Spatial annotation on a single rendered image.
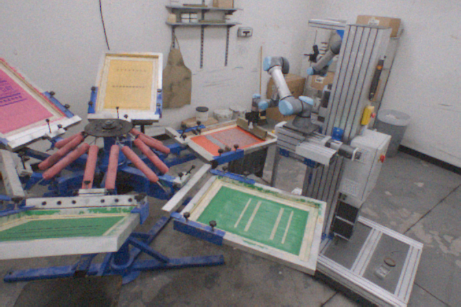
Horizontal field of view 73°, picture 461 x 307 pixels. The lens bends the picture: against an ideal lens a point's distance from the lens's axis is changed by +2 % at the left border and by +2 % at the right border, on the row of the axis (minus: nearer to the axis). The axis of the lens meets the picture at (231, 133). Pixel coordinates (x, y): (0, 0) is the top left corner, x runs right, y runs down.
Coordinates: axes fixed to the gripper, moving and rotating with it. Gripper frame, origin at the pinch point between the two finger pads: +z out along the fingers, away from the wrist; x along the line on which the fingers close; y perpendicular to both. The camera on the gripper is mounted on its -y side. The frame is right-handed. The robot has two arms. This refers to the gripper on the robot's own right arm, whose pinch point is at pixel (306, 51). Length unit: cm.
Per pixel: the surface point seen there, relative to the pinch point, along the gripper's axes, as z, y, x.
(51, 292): -139, 40, -242
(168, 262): -64, 137, -184
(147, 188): -81, 45, -189
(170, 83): 171, 63, -102
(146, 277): -66, 141, -203
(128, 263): -56, 129, -213
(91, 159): -73, 18, -216
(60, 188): -66, 36, -237
